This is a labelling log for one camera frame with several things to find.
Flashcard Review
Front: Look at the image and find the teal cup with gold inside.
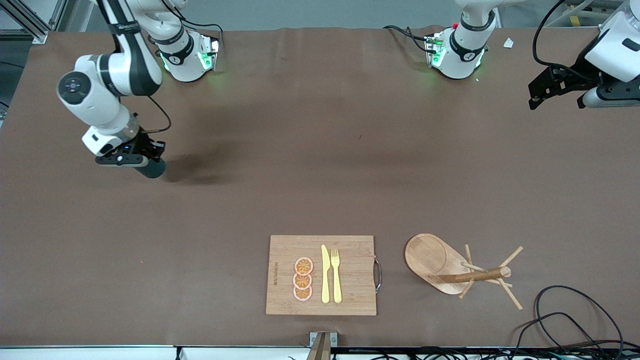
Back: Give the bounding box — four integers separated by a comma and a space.
134, 156, 167, 180

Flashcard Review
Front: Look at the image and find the yellow plastic knife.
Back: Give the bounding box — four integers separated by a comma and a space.
321, 244, 331, 304

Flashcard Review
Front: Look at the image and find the wooden mug tree stand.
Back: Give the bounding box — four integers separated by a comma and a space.
404, 233, 524, 311

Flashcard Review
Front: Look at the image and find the yellow plastic fork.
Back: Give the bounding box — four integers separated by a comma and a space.
330, 248, 343, 304

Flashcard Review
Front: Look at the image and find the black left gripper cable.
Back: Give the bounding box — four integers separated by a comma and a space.
532, 0, 598, 83

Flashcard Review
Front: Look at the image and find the black base cable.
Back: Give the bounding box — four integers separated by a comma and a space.
383, 25, 437, 54
162, 0, 224, 51

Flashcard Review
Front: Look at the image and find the black loose cable loop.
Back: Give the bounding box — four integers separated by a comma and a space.
534, 285, 626, 351
510, 312, 603, 352

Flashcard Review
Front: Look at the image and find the bamboo cutting board with handle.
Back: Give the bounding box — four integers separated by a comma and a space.
265, 235, 383, 316

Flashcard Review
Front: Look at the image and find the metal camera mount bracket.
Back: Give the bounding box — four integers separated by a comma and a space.
307, 331, 338, 360

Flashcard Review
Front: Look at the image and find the black cable bundle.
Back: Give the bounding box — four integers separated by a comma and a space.
345, 347, 640, 360

